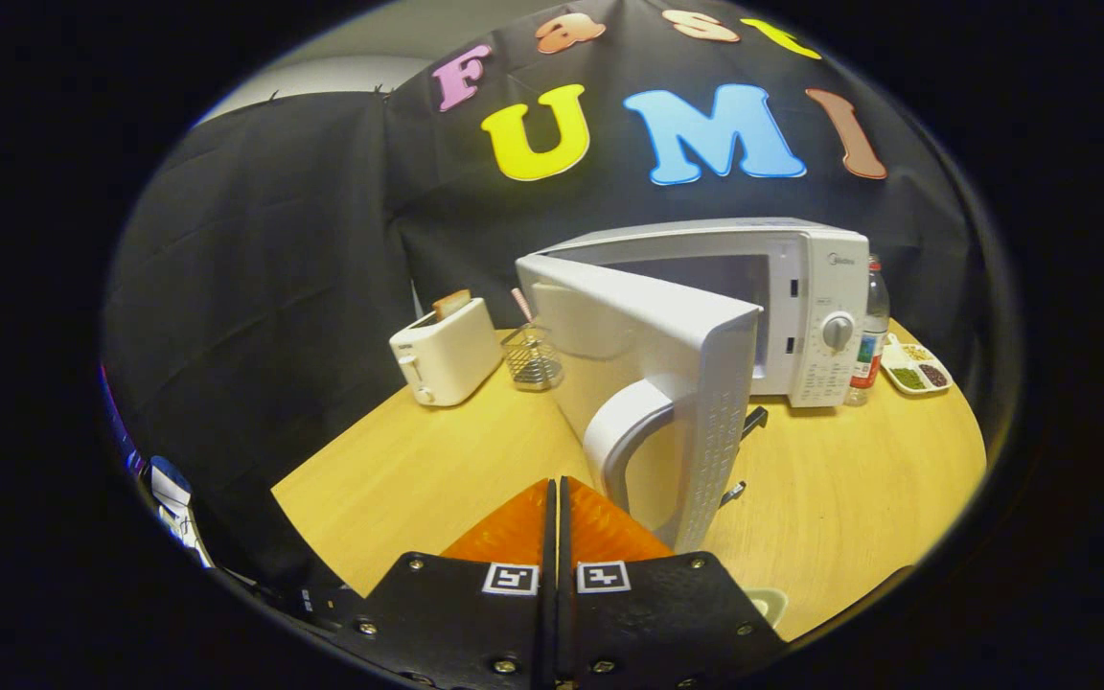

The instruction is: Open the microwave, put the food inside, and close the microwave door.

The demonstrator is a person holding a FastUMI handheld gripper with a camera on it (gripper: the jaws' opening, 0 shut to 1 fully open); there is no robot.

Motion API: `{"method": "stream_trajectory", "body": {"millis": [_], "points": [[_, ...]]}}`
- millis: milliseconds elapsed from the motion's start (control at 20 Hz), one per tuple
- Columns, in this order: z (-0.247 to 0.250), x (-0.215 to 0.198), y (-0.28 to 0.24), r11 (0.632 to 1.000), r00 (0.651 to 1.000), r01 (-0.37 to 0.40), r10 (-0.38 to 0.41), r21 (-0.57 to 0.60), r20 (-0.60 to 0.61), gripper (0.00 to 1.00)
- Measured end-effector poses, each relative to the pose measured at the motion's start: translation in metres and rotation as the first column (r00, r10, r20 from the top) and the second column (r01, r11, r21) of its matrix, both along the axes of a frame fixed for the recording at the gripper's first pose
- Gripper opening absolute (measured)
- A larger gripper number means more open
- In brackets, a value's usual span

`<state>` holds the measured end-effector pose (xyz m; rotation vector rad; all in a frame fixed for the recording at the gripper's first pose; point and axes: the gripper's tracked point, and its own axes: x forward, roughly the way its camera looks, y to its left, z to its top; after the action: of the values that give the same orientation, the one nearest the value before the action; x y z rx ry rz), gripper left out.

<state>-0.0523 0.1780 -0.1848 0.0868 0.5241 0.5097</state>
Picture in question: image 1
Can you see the pink stick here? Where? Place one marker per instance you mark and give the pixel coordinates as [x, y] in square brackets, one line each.
[521, 305]

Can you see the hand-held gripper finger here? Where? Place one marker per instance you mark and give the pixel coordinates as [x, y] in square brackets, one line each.
[564, 537]
[550, 537]

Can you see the white microwave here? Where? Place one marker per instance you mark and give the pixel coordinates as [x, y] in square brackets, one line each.
[820, 278]

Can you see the white sectioned condiment dish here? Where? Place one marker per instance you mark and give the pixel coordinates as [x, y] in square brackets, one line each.
[916, 369]

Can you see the toast slice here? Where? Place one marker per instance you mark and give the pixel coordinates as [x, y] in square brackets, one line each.
[451, 305]

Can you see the white toaster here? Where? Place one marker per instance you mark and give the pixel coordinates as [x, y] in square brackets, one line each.
[447, 359]

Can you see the clear plastic bottle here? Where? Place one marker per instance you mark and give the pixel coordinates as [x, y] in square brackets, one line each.
[873, 326]

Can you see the blue cloth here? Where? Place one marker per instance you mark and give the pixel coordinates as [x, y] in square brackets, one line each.
[169, 470]

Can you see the white paper sheet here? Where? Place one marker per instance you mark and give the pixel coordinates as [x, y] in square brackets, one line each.
[169, 496]

